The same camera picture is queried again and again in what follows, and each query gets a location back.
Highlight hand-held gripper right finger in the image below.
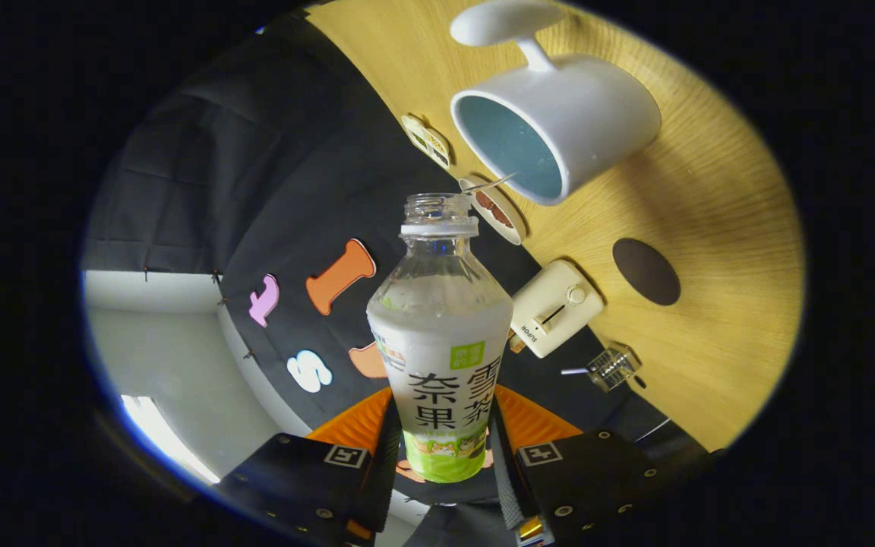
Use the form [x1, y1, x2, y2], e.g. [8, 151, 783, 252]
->
[487, 385, 678, 547]

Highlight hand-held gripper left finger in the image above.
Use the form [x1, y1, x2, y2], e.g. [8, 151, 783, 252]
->
[217, 387, 400, 547]

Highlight clear juice bottle white label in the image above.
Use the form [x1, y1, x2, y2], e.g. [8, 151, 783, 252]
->
[366, 193, 514, 484]

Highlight dark brown round coaster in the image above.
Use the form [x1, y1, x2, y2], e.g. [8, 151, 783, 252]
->
[612, 238, 682, 307]

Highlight white cup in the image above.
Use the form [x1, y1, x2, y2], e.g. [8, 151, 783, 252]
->
[449, 0, 662, 207]

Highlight clear glass holder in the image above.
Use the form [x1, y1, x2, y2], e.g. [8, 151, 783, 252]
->
[586, 343, 642, 393]

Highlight small cream toaster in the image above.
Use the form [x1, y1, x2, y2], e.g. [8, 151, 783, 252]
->
[510, 260, 605, 359]

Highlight ceiling light panel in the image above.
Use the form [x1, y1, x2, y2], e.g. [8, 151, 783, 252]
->
[120, 394, 223, 485]

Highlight round white snack plate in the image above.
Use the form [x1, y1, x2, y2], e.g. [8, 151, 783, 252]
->
[458, 176, 527, 246]

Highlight thin silver stick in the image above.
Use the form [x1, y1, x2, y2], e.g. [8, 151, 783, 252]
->
[468, 172, 519, 194]

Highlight wooden table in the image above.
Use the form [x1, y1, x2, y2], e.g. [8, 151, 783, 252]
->
[305, 0, 807, 453]

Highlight white divided snack plate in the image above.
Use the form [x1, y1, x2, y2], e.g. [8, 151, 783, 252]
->
[400, 114, 452, 170]

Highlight black backdrop cloth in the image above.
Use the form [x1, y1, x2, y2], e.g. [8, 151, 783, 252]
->
[81, 8, 712, 547]

